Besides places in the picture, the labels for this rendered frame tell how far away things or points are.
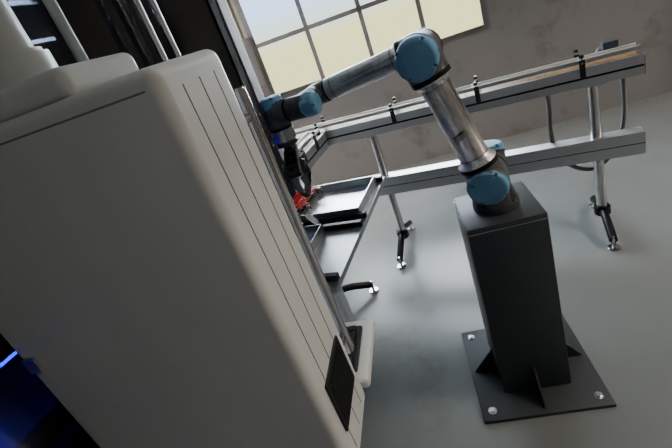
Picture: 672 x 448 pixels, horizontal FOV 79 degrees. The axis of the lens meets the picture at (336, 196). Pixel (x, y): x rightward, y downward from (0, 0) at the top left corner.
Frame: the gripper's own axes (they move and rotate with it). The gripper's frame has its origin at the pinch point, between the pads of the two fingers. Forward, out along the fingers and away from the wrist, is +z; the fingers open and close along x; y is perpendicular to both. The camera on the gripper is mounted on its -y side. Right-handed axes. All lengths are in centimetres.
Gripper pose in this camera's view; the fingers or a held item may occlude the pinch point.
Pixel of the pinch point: (306, 194)
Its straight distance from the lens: 143.6
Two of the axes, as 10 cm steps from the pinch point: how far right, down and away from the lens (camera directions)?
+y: 0.2, -4.2, 9.1
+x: -9.5, 2.8, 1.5
